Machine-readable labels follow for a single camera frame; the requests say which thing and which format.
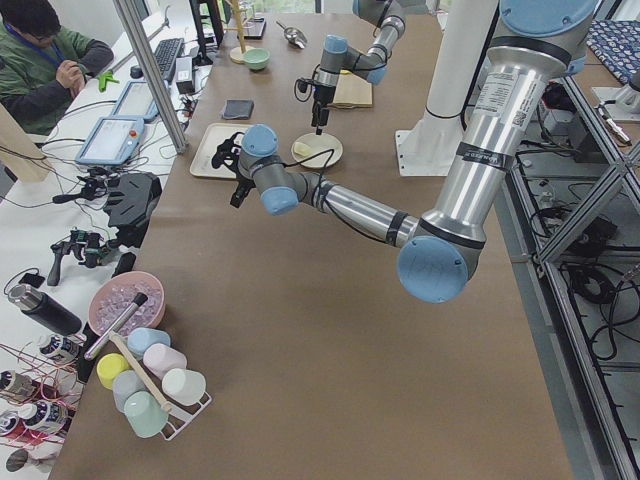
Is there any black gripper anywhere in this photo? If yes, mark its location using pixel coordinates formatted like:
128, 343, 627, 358
311, 84, 331, 136
230, 169, 256, 208

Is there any beige plate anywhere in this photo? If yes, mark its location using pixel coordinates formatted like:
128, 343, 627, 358
291, 133, 343, 169

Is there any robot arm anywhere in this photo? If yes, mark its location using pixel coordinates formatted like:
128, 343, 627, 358
232, 1, 595, 303
306, 0, 433, 135

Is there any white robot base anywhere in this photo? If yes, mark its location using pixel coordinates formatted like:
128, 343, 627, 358
396, 0, 498, 176

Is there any cream rabbit tray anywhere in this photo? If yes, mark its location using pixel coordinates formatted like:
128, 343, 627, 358
190, 123, 249, 179

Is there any wooden cutting board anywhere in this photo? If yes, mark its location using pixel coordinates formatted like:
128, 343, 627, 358
330, 70, 373, 108

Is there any folded grey cloth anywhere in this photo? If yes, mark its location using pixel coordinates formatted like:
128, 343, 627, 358
221, 99, 254, 120

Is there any green bowl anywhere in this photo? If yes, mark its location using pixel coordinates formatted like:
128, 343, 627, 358
243, 48, 270, 71

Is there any steel scoop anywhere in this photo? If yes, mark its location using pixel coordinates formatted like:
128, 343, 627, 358
276, 20, 307, 49

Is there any wooden mug tree stand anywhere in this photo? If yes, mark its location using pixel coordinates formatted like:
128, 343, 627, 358
224, 0, 254, 64

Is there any far teach pendant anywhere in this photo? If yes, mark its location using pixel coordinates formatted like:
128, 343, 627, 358
111, 80, 159, 122

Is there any teach pendant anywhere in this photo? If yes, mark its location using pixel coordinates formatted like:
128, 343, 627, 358
75, 116, 145, 166
111, 80, 159, 122

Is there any near teach pendant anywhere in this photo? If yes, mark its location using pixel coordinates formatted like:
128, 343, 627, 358
75, 116, 145, 166

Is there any black keyboard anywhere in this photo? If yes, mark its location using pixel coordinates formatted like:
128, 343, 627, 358
154, 38, 184, 82

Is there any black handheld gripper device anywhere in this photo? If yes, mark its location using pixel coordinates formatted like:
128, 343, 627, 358
46, 228, 120, 286

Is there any steel muddler black tip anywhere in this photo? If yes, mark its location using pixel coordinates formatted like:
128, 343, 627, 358
84, 292, 148, 361

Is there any pink bowl of ice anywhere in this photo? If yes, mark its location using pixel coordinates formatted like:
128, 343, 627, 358
88, 271, 165, 336

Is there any blue cup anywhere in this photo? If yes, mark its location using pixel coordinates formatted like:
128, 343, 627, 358
127, 327, 171, 360

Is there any pink cup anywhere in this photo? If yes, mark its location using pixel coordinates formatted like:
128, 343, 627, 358
143, 343, 187, 380

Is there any white cup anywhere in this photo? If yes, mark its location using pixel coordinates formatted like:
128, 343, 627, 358
162, 368, 206, 406

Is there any yellow cup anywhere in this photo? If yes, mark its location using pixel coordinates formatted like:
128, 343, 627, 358
96, 353, 131, 390

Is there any grey cup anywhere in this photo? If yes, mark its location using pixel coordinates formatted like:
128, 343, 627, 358
112, 370, 147, 413

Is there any person in green jacket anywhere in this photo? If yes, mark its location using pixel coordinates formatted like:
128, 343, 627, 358
1, 1, 114, 136

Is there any black thermos bottle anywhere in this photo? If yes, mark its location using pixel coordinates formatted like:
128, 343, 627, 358
7, 283, 82, 336

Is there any white cup rack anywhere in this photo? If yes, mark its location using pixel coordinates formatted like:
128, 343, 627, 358
154, 391, 214, 441

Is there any green cup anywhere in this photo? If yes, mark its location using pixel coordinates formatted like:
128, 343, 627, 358
124, 391, 168, 438

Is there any aluminium frame post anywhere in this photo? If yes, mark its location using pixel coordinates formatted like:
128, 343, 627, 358
114, 0, 187, 154

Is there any wooden rack handle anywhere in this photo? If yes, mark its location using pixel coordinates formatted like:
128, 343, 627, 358
109, 332, 172, 413

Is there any copper wire bottle rack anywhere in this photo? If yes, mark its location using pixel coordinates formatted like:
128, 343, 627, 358
1, 343, 84, 450

